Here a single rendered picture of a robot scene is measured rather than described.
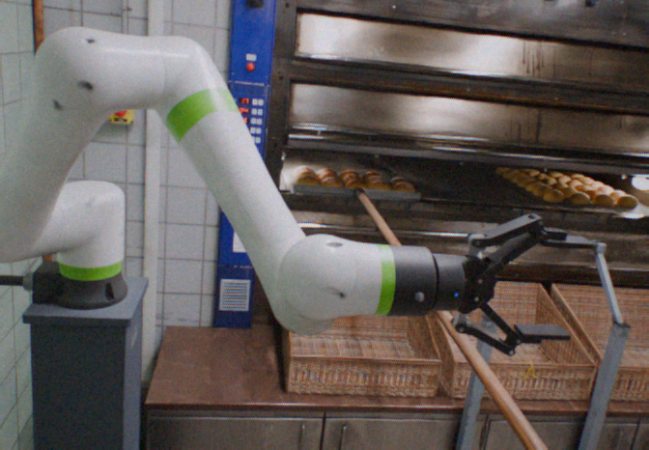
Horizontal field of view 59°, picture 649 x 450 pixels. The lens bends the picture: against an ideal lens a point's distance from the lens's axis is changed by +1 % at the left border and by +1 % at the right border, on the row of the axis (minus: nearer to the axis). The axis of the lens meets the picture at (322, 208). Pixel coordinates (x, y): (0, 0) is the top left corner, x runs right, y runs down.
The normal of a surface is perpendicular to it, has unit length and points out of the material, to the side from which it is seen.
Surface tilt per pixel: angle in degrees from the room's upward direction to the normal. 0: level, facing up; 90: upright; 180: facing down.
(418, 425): 91
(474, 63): 70
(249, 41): 90
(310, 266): 58
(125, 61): 65
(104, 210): 89
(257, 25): 90
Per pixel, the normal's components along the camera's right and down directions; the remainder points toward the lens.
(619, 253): 0.15, -0.05
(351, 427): 0.12, 0.29
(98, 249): 0.54, 0.29
